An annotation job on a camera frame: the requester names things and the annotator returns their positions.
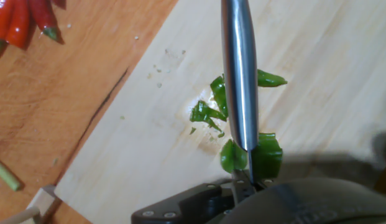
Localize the cut green vegetable stalk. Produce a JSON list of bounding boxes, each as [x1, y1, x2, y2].
[[0, 157, 22, 192]]

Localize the green chili pepper pieces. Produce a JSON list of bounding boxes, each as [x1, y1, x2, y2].
[[188, 68, 288, 180]]

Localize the wooden cutting board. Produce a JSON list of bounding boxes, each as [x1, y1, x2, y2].
[[54, 0, 386, 224]]

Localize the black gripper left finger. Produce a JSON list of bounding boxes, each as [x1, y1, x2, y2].
[[131, 182, 251, 224]]

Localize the wooden peg dish rack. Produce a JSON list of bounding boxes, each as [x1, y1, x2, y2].
[[0, 185, 57, 224]]

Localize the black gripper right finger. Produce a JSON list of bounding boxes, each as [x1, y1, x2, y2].
[[252, 178, 275, 192]]

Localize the steel handled cleaver knife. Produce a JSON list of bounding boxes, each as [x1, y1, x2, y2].
[[220, 0, 260, 184]]

